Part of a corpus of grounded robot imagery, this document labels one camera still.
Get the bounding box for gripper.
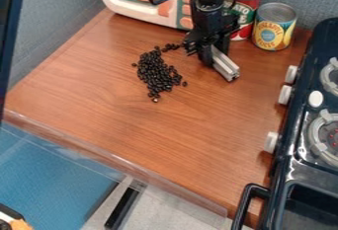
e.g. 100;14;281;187
182;0;243;68

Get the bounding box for silver bar tool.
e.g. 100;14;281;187
210;44;242;83

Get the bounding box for pile of black bits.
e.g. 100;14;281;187
130;42;191;104

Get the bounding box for red can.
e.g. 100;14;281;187
221;0;265;42

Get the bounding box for yellow can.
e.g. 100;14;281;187
250;2;300;52

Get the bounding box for toy microwave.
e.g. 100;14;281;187
96;0;199;32

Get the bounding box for toy stove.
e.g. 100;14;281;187
229;17;338;230

